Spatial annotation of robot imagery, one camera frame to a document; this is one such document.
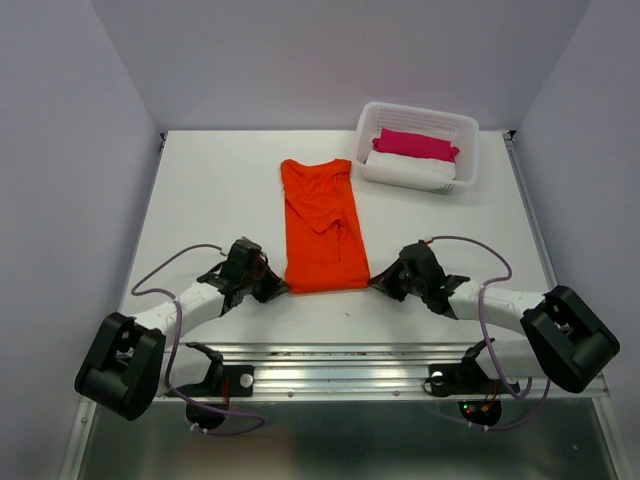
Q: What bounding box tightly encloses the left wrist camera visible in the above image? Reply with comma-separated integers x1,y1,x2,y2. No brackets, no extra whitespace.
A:
221,238,264,281

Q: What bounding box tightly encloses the white plastic basket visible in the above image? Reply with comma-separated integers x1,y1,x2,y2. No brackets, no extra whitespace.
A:
355,102,480,193

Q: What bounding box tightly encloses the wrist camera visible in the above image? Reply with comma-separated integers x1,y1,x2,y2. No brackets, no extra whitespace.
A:
221,238,264,281
399,241,445,280

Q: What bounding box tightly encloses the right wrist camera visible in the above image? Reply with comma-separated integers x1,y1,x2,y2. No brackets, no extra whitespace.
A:
399,241,445,280

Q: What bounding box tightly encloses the pink rolled t shirt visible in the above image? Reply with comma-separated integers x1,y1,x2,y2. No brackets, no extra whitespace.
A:
372,128,460,163

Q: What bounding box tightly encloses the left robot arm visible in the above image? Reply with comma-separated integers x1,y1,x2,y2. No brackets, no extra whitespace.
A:
74,255,290,420

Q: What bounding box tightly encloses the orange t shirt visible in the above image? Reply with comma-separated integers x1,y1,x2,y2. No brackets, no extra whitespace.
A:
280,159,370,295

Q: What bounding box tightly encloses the white rolled t shirt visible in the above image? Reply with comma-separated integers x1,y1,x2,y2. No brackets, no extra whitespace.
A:
366,150,456,180

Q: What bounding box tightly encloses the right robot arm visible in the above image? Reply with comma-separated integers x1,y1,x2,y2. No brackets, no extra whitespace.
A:
369,261,620,393

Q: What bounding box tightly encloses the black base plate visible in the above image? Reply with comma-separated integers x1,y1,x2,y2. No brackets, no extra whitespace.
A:
172,364,254,399
422,363,507,398

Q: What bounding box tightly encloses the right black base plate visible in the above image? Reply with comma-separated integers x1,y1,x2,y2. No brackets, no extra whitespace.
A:
422,363,507,398

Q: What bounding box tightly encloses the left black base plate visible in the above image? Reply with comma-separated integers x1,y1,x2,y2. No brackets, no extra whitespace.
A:
172,364,254,399

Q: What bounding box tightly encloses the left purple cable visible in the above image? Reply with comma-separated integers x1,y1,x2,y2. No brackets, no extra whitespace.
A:
130,243,266,435

